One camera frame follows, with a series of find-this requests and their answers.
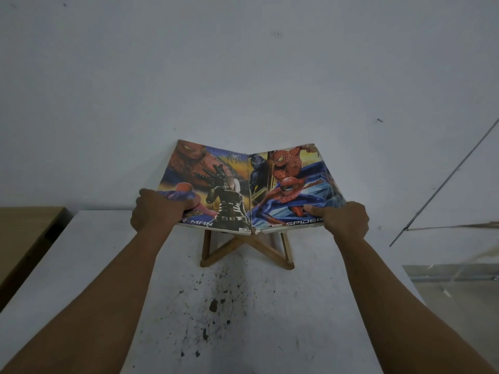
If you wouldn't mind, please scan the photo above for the person's left forearm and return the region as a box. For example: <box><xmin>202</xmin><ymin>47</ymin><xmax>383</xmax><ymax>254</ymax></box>
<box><xmin>0</xmin><ymin>228</ymin><xmax>166</xmax><ymax>374</ymax></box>

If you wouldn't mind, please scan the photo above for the superhero picture book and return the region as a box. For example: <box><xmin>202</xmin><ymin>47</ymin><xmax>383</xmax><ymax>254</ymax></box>
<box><xmin>158</xmin><ymin>139</ymin><xmax>347</xmax><ymax>235</ymax></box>

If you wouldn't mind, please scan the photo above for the person's left hand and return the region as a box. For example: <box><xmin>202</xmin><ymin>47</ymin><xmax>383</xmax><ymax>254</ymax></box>
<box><xmin>130</xmin><ymin>188</ymin><xmax>200</xmax><ymax>232</ymax></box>

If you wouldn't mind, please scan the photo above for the clear acrylic sheet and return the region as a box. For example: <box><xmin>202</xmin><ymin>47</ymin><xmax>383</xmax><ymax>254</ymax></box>
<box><xmin>389</xmin><ymin>118</ymin><xmax>499</xmax><ymax>283</ymax></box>

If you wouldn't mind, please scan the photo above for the wooden folding book stand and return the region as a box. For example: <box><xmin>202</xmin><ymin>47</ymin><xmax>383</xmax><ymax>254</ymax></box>
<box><xmin>200</xmin><ymin>229</ymin><xmax>295</xmax><ymax>271</ymax></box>

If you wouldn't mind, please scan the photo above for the person's right forearm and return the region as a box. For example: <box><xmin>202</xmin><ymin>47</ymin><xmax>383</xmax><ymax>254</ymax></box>
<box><xmin>334</xmin><ymin>234</ymin><xmax>499</xmax><ymax>374</ymax></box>

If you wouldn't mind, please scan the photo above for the person's right hand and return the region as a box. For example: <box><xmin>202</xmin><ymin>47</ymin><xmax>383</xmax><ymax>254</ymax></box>
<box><xmin>303</xmin><ymin>202</ymin><xmax>370</xmax><ymax>243</ymax></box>

